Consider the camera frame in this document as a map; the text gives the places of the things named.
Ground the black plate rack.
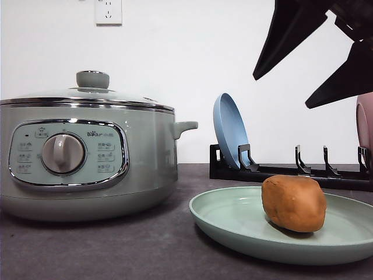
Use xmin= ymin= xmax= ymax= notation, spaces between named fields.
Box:
xmin=210 ymin=144 xmax=370 ymax=191

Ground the white wall socket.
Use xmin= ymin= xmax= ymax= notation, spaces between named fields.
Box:
xmin=96 ymin=0 xmax=122 ymax=27

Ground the glass steamer lid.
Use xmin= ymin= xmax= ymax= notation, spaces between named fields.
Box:
xmin=0 ymin=70 xmax=176 ymax=113

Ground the brown potato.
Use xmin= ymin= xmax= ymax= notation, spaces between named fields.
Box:
xmin=261 ymin=175 xmax=327 ymax=232

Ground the green electric steamer pot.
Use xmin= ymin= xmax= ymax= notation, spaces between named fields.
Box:
xmin=0 ymin=98 xmax=198 ymax=222

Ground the pink plate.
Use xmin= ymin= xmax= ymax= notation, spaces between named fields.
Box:
xmin=356 ymin=92 xmax=373 ymax=149

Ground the blue plate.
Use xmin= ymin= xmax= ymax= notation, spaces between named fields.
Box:
xmin=213 ymin=93 xmax=250 ymax=168

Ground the green plate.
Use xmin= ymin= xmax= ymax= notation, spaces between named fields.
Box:
xmin=189 ymin=186 xmax=373 ymax=265

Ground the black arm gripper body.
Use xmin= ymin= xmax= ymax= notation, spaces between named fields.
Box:
xmin=326 ymin=0 xmax=373 ymax=43

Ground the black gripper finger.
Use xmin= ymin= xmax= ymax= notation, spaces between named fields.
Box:
xmin=253 ymin=0 xmax=329 ymax=80
xmin=305 ymin=40 xmax=373 ymax=109

